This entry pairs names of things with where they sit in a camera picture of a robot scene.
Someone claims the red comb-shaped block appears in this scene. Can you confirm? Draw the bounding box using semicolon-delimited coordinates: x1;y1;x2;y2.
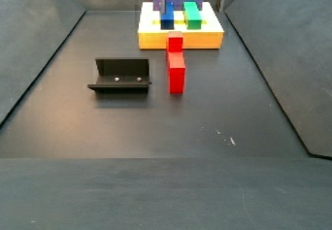
166;31;187;94

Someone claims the yellow base board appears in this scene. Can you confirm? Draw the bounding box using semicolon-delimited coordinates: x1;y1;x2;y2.
138;2;225;49

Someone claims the blue long block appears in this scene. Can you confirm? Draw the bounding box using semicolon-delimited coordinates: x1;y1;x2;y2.
161;3;175;30

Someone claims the green long block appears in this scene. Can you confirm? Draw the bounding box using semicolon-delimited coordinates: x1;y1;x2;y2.
184;2;203;30

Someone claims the black angled bracket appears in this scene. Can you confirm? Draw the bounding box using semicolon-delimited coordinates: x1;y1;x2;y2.
89;57;150;91

